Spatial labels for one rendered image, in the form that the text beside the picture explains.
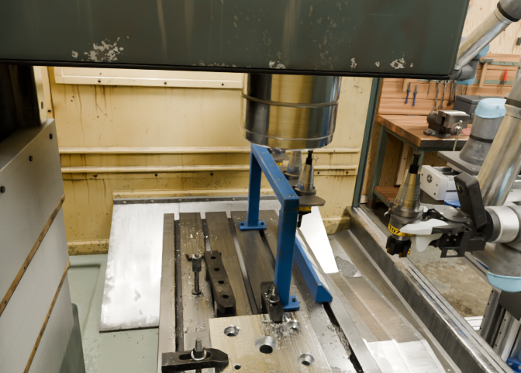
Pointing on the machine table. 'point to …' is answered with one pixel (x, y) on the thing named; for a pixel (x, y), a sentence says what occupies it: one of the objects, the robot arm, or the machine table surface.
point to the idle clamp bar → (215, 270)
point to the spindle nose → (288, 110)
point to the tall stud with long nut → (196, 272)
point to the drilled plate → (259, 350)
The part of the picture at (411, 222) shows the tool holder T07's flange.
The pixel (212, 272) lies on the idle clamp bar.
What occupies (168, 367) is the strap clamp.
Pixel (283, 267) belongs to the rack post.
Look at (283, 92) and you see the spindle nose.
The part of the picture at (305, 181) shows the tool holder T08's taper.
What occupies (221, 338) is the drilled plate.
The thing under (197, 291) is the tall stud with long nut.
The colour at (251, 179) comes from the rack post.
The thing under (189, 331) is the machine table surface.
